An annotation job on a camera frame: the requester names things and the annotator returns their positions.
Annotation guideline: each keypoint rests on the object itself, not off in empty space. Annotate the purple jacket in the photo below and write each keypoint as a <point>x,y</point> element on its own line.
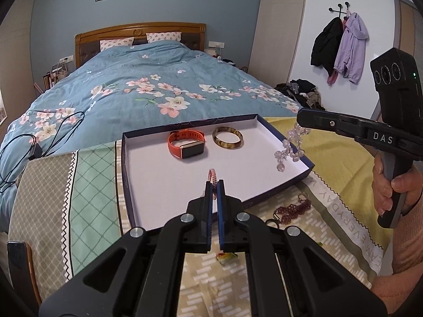
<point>355,46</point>

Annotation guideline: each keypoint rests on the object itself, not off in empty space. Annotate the pile of dark clothes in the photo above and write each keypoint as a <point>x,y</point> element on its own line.
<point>300,89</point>

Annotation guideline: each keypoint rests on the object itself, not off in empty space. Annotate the shallow white box tray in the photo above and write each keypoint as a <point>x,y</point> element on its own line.
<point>158,178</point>

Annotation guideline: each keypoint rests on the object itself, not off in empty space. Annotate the blue floral duvet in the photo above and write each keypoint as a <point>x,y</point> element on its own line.
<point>132,72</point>

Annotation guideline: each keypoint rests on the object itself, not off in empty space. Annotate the orange smartwatch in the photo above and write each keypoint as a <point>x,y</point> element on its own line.
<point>193,148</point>

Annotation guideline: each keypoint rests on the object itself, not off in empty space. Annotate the black jacket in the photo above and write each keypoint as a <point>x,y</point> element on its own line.
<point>325,46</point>

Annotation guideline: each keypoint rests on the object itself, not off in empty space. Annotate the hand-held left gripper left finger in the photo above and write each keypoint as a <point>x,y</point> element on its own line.
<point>206,211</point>

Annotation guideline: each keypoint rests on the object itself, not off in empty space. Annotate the wooden door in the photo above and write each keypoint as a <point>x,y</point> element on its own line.
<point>408,26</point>

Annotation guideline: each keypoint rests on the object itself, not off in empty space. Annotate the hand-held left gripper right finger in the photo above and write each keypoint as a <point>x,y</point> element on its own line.
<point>222,224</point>

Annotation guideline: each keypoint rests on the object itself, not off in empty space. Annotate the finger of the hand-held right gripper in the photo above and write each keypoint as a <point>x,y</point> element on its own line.
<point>324,111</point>
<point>330,123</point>

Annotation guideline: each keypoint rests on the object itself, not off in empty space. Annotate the black wall coat rack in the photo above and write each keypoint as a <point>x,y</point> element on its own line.
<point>337,9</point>

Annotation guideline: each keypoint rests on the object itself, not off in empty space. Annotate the black power adapter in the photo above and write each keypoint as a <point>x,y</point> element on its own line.
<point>35,151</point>

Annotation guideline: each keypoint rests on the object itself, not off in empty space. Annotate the dark wooden chair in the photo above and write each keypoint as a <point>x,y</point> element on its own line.
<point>19,264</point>

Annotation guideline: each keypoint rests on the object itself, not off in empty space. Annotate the white wall socket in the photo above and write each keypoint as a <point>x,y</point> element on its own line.
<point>216,44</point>
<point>66,59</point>

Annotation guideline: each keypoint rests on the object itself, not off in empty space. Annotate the bedside table clutter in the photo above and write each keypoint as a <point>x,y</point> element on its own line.
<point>54,74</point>

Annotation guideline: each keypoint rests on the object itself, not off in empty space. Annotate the tortoiseshell bangle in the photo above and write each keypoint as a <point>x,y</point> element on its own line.
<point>228,147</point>

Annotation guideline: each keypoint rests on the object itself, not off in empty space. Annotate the wooden bed headboard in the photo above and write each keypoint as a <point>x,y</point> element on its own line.
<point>138,31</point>

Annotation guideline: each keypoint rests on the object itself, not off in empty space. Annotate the person's right hand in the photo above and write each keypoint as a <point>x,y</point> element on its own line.
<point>378,188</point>

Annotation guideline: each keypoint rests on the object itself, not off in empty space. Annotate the patterned patchwork cloth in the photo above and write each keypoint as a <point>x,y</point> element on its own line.
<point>92,198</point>

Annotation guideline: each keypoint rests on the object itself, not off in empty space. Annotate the white patterned pillow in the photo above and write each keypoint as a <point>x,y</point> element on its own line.
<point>163,37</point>
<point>115,44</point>

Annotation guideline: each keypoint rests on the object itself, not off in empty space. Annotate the person's right forearm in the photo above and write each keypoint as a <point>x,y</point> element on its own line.
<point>406,247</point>

